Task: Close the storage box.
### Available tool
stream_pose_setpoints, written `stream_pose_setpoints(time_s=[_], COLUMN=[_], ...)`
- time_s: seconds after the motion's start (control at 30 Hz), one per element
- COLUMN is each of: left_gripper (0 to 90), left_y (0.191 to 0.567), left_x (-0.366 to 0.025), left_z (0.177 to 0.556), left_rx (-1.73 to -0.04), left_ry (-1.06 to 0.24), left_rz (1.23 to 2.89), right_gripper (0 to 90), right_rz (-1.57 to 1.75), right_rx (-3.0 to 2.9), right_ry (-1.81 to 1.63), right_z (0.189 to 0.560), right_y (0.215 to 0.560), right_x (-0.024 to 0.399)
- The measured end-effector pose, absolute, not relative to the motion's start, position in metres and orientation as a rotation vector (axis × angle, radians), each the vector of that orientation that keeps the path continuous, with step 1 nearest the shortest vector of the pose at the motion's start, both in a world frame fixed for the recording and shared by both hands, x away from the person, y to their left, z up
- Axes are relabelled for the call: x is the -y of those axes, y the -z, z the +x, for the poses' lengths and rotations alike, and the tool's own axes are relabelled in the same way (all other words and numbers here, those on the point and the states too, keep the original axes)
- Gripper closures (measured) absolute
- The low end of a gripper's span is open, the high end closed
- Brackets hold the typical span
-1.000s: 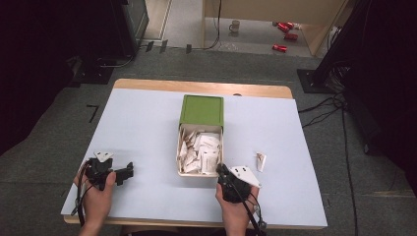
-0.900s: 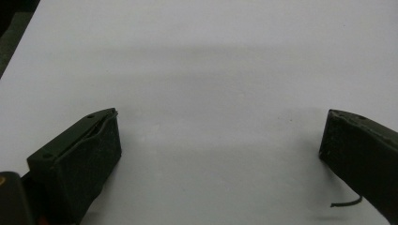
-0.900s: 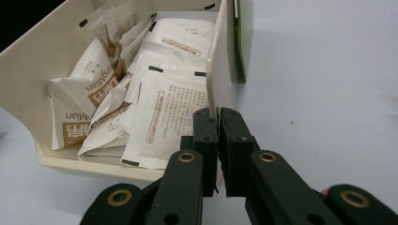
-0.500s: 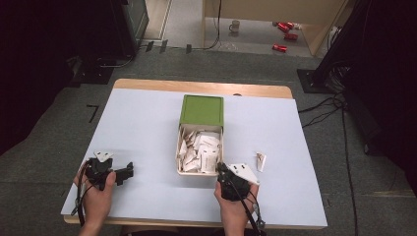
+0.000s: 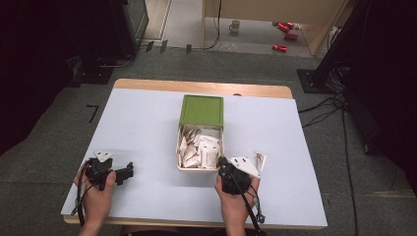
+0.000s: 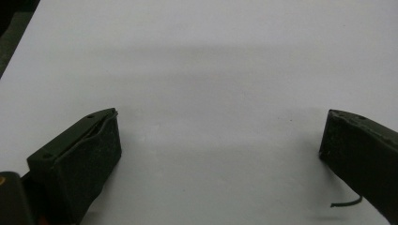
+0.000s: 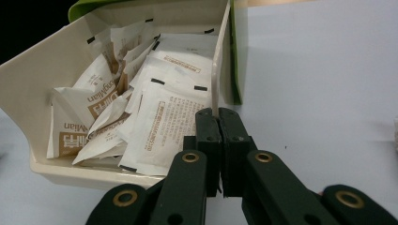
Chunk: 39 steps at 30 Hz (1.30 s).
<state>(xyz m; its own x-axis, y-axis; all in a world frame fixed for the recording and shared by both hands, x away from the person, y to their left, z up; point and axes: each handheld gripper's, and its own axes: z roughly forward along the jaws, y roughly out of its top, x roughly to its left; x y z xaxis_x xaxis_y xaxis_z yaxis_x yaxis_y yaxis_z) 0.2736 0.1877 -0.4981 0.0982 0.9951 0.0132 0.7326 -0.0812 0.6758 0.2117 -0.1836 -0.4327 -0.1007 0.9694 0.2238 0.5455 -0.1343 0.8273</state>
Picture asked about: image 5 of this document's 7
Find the person's right hand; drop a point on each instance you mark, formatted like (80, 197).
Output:
(236, 206)

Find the black floor plate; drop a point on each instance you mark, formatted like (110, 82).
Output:
(91, 75)

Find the person's left hand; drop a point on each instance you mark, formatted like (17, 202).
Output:
(96, 203)

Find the single white sachet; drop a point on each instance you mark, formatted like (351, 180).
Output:
(261, 161)

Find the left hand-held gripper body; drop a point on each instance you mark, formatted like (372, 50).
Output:
(98, 168)

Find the black cabinet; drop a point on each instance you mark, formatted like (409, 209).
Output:
(131, 23)

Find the red can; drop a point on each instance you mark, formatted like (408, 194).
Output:
(284, 26)
(279, 48)
(290, 36)

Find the pile of white sachets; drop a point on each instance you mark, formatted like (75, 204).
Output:
(198, 149)

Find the grey mug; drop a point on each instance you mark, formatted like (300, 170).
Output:
(234, 26)

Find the wooden shelf unit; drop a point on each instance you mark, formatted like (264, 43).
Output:
(259, 10)

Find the black stand with base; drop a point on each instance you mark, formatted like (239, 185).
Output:
(324, 65)

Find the person's dark clothing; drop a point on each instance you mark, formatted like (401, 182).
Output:
(183, 232)

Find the white paper sheet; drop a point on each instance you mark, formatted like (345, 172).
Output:
(157, 183)

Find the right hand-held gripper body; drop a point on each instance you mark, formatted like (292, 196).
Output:
(234, 182)

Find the wooden table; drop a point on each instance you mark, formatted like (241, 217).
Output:
(196, 86)

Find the white drawer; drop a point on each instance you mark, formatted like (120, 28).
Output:
(196, 169)

